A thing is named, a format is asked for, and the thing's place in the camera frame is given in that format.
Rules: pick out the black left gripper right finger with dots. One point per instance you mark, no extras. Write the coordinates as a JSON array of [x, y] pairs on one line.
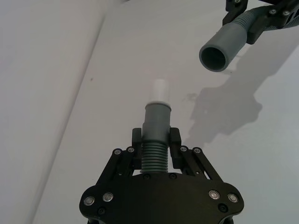
[[175, 137]]

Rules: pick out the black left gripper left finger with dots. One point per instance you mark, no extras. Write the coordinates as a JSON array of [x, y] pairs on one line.
[[137, 136]]

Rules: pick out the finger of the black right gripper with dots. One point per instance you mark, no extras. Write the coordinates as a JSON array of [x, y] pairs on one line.
[[236, 5], [287, 16]]

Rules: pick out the white plastic tube connector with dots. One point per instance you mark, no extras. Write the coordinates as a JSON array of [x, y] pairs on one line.
[[159, 91]]

